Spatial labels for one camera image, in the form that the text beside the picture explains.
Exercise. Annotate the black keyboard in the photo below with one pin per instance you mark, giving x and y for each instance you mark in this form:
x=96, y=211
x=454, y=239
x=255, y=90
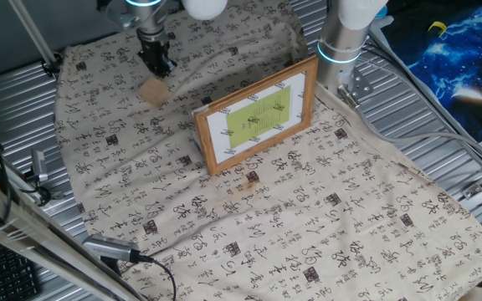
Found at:
x=6, y=276

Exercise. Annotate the silver base mounting plate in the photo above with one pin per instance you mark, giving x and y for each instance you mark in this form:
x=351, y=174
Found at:
x=356, y=85

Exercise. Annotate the beige calligraphy print cloth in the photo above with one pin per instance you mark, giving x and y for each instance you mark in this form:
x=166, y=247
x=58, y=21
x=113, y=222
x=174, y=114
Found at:
x=308, y=217

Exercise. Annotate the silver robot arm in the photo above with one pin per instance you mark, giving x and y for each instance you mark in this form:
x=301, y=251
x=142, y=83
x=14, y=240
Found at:
x=341, y=37

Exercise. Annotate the small clamp-mounted camera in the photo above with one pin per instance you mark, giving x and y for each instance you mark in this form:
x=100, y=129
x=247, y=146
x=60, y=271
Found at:
x=39, y=163

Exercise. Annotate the grey metal pole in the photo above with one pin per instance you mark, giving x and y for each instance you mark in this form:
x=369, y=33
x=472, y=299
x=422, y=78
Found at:
x=32, y=31

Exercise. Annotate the grey depth camera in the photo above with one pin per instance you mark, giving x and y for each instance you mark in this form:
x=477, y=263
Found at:
x=111, y=247

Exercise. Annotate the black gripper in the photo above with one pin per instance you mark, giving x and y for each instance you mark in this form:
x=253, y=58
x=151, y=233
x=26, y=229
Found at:
x=155, y=52

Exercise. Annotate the blue galaxy print mat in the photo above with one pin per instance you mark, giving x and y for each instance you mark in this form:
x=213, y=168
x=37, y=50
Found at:
x=454, y=62

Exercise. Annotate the wooden picture frame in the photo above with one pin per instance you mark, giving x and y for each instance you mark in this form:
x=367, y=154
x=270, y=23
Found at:
x=257, y=117

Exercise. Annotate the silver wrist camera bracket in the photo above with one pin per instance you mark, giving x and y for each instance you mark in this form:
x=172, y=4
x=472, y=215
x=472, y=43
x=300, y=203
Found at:
x=119, y=16

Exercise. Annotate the light wooden block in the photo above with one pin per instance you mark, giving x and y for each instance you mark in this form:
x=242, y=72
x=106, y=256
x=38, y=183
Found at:
x=154, y=92

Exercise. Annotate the aluminium frame bar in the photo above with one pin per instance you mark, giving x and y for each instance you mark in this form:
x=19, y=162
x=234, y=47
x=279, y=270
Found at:
x=23, y=226

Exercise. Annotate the black pole clamp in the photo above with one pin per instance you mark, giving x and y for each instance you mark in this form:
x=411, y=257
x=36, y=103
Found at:
x=52, y=67

